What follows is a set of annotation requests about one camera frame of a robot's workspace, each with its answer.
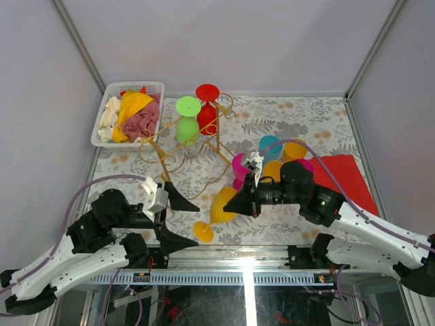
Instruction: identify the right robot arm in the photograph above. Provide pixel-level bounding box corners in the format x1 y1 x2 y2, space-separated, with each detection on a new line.
223 162 434 297

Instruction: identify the yellow cloth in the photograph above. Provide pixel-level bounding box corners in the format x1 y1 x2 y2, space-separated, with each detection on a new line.
112 90 154 143

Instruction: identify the orange wine glass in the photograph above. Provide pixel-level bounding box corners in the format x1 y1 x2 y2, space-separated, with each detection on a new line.
282 138 308 162
263 160 283 182
193 187 237 242

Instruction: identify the gold wire glass rack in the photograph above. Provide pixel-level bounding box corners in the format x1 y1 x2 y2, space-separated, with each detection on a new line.
138 92 236 200

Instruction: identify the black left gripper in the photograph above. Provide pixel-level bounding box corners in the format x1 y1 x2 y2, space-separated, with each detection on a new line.
113 184 203 253

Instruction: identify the red folded cloth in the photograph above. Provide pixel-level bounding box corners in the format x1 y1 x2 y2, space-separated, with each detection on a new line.
309 154 379 216

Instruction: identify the white plastic laundry basket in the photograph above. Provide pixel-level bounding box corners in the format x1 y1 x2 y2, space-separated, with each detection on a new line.
91 81 165 151

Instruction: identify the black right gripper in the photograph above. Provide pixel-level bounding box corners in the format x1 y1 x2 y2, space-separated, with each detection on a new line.
224 170 302 217

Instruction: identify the green wine glass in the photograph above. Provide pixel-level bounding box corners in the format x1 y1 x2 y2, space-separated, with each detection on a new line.
176 96 201 147

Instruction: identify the blue wine glass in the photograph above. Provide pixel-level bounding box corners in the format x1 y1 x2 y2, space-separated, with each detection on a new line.
259 134 283 164

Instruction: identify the cream floral cloth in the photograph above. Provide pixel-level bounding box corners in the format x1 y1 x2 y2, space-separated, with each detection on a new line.
97 96 121 143

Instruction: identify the magenta wine glass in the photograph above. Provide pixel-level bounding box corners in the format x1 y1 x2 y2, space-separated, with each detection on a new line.
232 153 250 191
296 159 315 173

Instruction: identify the dusty pink cloth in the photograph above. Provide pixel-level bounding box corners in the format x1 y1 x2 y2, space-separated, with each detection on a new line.
121 93 161 143

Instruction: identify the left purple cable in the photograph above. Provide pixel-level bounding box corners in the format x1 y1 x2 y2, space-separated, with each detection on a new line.
0 174 147 296

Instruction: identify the aluminium mounting rail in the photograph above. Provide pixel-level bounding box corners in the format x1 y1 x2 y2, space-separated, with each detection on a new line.
60 243 417 286

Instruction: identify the red wine glass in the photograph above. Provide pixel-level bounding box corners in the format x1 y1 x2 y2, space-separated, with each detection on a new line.
196 84 220 136

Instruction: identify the floral tablecloth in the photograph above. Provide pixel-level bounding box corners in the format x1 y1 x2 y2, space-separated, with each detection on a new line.
80 96 392 246

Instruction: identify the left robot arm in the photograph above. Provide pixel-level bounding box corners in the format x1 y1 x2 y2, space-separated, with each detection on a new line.
1 178 200 316

